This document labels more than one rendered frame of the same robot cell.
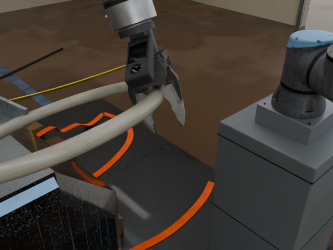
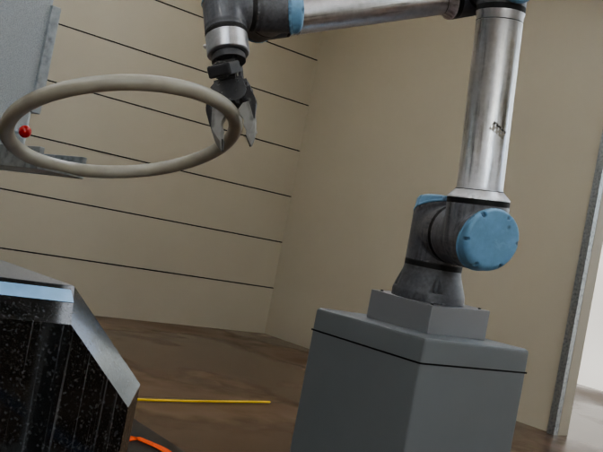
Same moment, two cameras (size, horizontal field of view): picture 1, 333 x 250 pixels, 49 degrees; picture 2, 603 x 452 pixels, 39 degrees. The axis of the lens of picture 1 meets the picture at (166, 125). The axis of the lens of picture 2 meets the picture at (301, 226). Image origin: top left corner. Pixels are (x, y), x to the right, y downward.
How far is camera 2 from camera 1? 1.22 m
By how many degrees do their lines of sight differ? 33
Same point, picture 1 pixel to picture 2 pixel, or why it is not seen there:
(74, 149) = (152, 79)
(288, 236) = not seen: outside the picture
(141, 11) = (236, 37)
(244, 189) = (336, 412)
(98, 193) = (117, 360)
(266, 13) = not seen: hidden behind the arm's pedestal
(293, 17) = (543, 413)
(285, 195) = (388, 398)
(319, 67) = (441, 217)
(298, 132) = (417, 316)
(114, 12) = (213, 33)
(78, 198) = (91, 336)
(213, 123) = not seen: outside the picture
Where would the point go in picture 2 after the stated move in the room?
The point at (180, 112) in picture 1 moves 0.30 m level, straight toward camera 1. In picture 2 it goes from (250, 128) to (219, 99)
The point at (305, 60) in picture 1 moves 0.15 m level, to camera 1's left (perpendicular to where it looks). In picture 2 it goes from (428, 216) to (370, 205)
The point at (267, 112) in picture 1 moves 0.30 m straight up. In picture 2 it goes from (383, 298) to (405, 185)
